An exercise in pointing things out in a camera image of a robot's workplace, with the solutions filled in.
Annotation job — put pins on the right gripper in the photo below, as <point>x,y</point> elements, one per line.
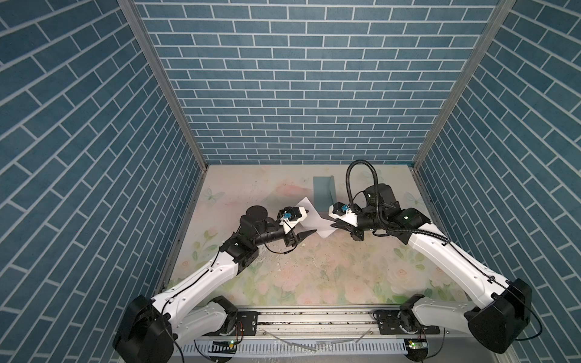
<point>352,229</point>

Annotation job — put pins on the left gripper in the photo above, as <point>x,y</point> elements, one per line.
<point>297,239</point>

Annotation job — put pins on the white letter paper blue border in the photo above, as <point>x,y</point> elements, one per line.
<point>313,221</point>

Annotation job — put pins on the teal envelope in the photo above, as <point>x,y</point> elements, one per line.
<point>324,192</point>

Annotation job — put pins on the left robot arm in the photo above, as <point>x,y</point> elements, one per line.
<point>152,329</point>

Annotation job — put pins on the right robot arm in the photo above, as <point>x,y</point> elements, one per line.
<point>498,311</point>

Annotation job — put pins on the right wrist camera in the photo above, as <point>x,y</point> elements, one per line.
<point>341,212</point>

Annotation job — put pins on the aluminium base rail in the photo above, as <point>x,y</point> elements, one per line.
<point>326,321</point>

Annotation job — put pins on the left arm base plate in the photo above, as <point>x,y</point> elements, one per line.
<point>245,322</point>

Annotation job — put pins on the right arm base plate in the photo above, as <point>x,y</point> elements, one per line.
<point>390,323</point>

